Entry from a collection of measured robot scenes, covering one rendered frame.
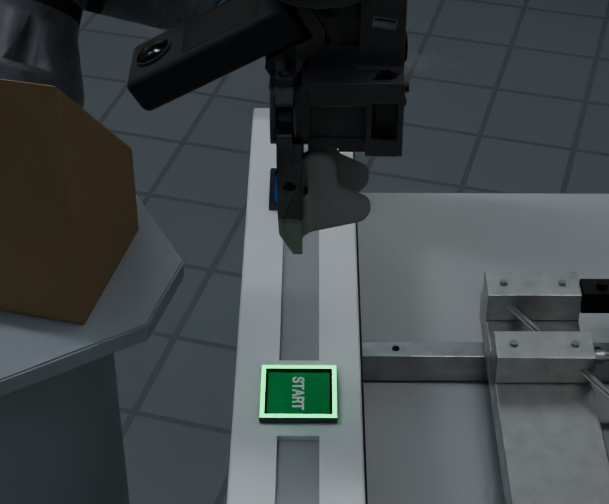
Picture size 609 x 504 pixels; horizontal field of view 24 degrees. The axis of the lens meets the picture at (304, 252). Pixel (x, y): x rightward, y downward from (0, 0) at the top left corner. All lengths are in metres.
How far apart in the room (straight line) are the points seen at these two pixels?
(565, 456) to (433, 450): 0.13
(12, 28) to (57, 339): 0.28
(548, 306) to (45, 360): 0.45
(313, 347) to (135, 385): 1.41
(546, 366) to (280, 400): 0.25
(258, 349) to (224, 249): 1.69
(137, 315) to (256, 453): 0.37
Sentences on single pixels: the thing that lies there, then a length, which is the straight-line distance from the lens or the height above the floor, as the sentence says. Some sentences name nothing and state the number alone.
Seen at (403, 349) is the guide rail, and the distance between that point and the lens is 1.27.
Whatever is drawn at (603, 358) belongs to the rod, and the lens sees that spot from 1.21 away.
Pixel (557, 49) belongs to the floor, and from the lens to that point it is 3.48.
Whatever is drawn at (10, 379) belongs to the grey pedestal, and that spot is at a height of 0.82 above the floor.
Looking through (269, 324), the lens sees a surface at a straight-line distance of 1.13.
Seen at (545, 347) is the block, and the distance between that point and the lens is 1.20.
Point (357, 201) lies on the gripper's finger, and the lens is 0.93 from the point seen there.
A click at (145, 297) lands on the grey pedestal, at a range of 1.38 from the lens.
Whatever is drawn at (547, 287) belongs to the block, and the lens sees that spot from 1.26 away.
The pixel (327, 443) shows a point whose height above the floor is 0.96.
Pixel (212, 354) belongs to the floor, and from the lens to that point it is 2.56.
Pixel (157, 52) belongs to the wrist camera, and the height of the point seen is 1.25.
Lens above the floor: 1.69
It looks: 37 degrees down
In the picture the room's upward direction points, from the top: straight up
